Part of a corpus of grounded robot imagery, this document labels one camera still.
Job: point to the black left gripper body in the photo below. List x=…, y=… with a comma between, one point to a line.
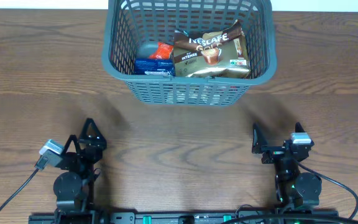
x=84, y=149

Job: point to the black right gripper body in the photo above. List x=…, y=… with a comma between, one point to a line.
x=278, y=150

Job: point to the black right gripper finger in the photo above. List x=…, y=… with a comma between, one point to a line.
x=299, y=128
x=259, y=142

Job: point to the blue rectangular carton box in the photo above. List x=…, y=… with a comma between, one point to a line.
x=145, y=66

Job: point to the gold Nescafe coffee bag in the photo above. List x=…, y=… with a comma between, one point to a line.
x=214, y=54

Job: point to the orange biscuit packet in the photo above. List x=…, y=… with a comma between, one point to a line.
x=163, y=51

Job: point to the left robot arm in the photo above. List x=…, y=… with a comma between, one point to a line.
x=74, y=188

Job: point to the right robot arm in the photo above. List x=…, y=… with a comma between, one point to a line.
x=295, y=189

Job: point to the grey plastic lattice basket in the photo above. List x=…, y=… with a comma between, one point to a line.
x=135, y=27

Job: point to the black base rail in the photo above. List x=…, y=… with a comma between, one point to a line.
x=147, y=218

